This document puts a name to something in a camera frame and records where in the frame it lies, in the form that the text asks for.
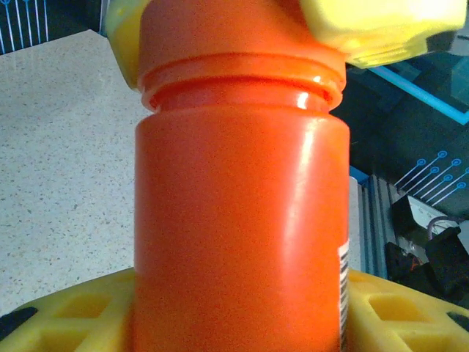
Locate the orange pill bottle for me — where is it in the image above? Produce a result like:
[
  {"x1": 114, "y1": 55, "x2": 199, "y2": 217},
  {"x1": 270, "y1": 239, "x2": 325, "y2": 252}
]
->
[{"x1": 132, "y1": 82, "x2": 352, "y2": 352}]

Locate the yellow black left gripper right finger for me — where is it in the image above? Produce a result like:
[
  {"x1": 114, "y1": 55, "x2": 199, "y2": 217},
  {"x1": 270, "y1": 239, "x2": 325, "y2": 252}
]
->
[{"x1": 346, "y1": 270, "x2": 469, "y2": 352}]

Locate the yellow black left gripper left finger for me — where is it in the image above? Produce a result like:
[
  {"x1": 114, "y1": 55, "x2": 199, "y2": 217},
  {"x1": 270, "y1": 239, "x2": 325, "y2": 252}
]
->
[{"x1": 0, "y1": 266, "x2": 137, "y2": 352}]

